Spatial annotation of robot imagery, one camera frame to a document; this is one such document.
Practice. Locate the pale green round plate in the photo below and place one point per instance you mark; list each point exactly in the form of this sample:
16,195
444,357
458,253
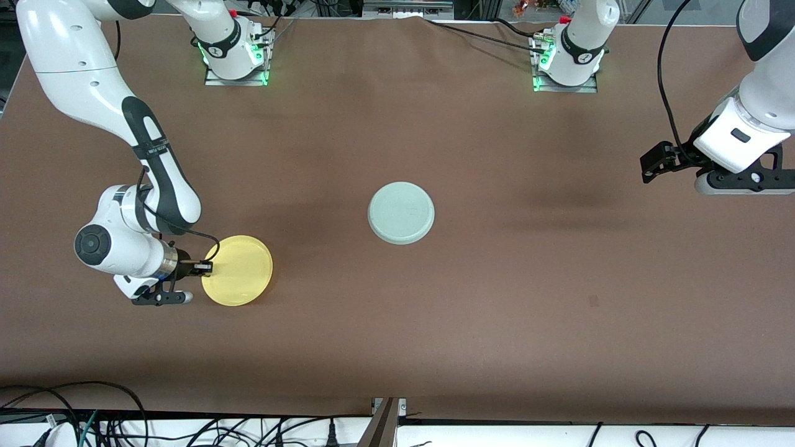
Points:
401,212

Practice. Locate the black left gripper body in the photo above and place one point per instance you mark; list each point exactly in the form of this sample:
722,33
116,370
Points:
685,153

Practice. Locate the black power plug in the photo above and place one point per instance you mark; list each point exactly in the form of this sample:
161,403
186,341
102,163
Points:
332,436

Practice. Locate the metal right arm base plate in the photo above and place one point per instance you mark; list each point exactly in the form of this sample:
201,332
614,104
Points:
236,81

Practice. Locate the aluminium profile beam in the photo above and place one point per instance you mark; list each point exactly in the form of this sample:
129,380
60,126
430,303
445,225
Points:
382,428

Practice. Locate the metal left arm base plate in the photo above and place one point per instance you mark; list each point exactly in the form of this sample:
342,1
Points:
565,89

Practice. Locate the yellow round plate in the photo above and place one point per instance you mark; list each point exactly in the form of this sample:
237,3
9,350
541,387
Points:
242,271

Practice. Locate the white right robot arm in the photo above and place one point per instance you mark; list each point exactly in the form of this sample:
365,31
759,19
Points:
74,56

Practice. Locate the brown table cover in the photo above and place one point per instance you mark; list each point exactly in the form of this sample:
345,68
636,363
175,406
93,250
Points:
397,335

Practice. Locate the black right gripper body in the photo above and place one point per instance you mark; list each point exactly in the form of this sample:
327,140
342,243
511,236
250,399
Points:
183,266

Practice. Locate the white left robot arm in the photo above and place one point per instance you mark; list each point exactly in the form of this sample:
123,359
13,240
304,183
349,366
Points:
581,37

